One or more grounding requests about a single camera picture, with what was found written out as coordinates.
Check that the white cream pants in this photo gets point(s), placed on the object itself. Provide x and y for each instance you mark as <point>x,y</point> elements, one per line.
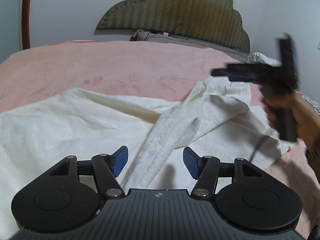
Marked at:
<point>216,119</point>

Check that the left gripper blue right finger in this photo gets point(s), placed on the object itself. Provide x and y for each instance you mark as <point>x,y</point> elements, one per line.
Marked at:
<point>195,164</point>

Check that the person's right hand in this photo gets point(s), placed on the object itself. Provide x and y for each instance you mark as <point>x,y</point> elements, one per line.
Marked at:
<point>306,117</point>

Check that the olive green upholstered headboard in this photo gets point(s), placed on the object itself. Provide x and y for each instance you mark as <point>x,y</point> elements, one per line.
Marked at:
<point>211,20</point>

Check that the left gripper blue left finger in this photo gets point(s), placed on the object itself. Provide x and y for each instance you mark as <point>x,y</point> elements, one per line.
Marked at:
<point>114,163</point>

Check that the folded white grey bedding pile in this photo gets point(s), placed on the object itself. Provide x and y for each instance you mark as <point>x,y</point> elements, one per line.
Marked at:
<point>260,58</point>

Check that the brown wooden door frame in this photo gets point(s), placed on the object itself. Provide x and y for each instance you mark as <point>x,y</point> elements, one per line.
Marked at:
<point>25,24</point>

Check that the pink bed blanket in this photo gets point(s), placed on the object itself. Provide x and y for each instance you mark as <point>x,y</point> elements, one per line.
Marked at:
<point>144,69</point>

